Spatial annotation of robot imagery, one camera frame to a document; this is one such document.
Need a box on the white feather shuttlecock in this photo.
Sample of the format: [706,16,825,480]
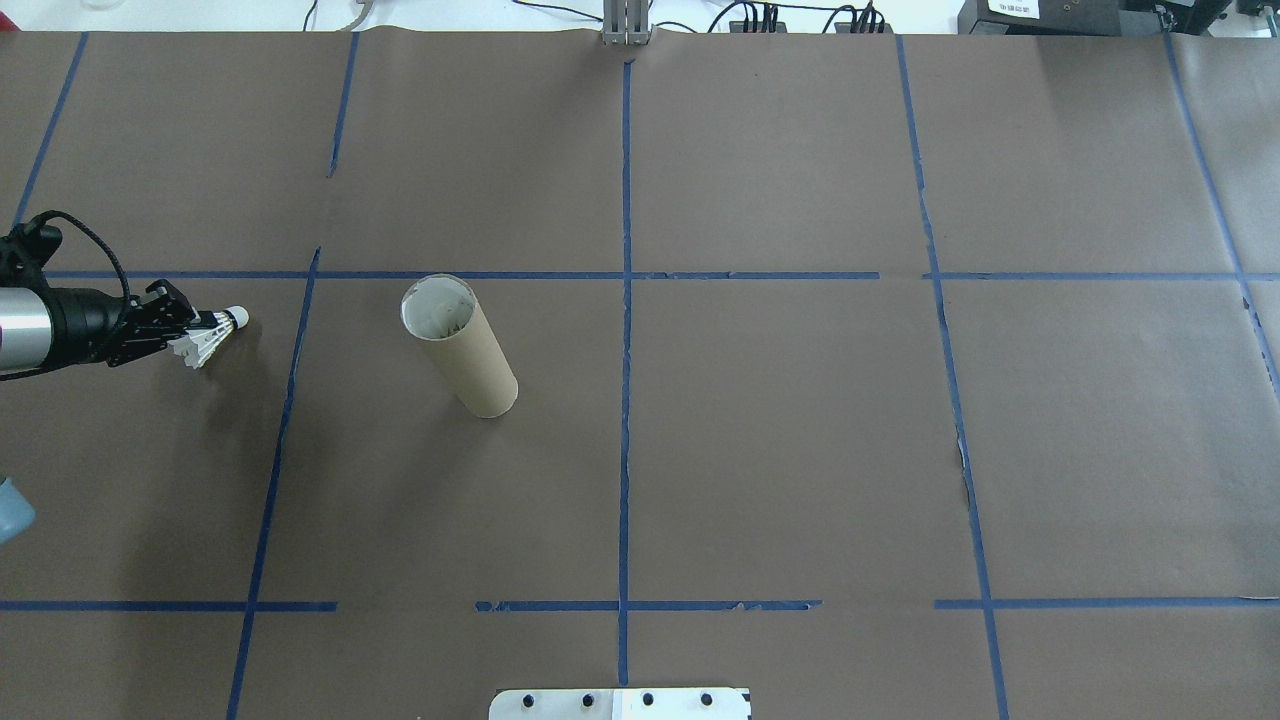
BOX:
[167,305,251,371]

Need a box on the thin black cable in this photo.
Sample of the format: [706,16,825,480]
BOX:
[508,0,603,24]

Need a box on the black box with white label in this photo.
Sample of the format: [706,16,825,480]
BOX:
[957,0,1083,37]

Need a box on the black power strip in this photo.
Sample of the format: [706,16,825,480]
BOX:
[826,3,893,35]
[727,3,793,35]

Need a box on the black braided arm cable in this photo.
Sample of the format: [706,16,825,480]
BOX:
[20,209,137,307]

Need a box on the brown cardboard tube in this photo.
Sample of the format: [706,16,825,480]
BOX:
[400,274,520,420]

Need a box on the aluminium profile post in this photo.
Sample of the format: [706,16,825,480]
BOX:
[598,0,654,48]

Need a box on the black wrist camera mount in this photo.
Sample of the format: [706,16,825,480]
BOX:
[0,224,64,292]

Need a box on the white metal mounting plate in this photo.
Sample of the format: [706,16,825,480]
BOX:
[489,687,752,720]

